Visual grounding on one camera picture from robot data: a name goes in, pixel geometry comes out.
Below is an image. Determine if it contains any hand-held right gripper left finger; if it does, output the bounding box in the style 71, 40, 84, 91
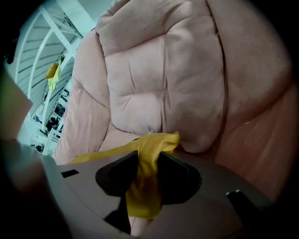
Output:
95, 150, 140, 204

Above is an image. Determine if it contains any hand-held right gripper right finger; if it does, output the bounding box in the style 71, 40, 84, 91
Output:
156, 151, 202, 205

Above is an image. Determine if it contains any yellow cushion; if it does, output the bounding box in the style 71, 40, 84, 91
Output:
70, 131, 181, 219

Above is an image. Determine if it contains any pink padded sofa backrest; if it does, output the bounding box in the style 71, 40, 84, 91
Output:
52, 0, 296, 238

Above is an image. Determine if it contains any black electronic device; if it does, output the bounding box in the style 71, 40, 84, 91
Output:
54, 104, 66, 118

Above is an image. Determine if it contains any yellow cloth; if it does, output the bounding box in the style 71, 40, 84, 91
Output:
45, 55, 65, 92

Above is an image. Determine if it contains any white metal shelf rack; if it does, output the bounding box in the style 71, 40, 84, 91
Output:
14, 4, 85, 156

